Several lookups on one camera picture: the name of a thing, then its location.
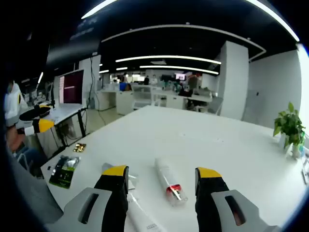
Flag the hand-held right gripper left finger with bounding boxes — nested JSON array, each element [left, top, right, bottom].
[[44, 165, 130, 232]]

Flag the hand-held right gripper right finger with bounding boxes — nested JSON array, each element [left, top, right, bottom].
[[194, 166, 282, 232]]

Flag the white skincare tube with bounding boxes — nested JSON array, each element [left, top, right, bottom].
[[101, 163, 140, 193]]

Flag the red collar skincare bottle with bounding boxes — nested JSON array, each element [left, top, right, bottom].
[[154, 157, 188, 207]]

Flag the black monitor stand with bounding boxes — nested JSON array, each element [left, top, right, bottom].
[[49, 82, 56, 108]]

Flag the white desk black legs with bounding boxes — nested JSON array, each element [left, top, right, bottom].
[[52, 102, 88, 146]]

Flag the green black packet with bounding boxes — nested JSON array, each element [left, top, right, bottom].
[[49, 155, 82, 189]]

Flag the computer monitor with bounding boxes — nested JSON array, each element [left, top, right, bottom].
[[58, 69, 84, 105]]

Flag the white office desk row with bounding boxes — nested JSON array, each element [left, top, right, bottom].
[[98, 88, 213, 116]]

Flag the potted green plant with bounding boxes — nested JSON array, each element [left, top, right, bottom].
[[273, 101, 307, 160]]

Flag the ceiling light strip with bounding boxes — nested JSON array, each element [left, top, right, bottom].
[[139, 64, 220, 75], [247, 0, 300, 42], [81, 0, 123, 19], [115, 55, 222, 65]]

